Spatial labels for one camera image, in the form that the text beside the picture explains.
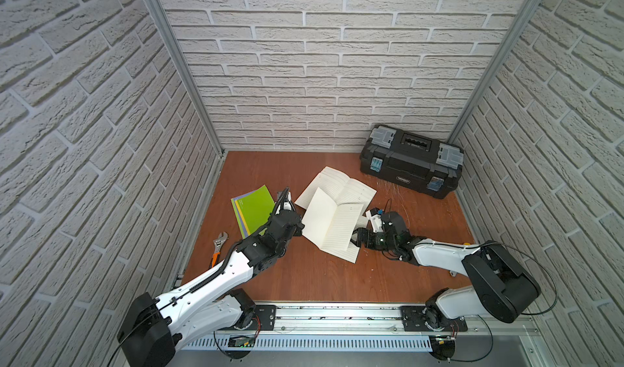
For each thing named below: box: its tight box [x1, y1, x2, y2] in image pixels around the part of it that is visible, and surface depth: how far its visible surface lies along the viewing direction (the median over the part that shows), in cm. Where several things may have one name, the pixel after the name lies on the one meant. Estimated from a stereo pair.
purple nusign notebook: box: [230, 191, 252, 240], surface depth 100 cm
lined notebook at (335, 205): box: [294, 166, 377, 264], surface depth 97 cm
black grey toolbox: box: [359, 124, 464, 199], surface depth 99 cm
